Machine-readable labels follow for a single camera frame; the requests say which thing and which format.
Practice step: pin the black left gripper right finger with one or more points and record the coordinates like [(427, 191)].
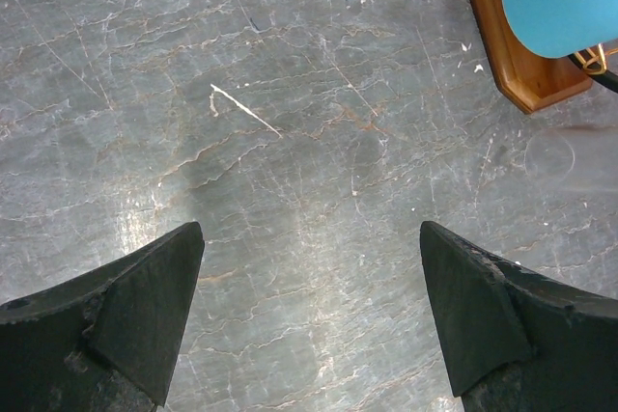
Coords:
[(513, 339)]

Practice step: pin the gold wire wine glass rack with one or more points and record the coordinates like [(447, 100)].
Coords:
[(529, 81)]

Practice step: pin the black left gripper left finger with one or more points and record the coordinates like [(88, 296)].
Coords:
[(107, 340)]

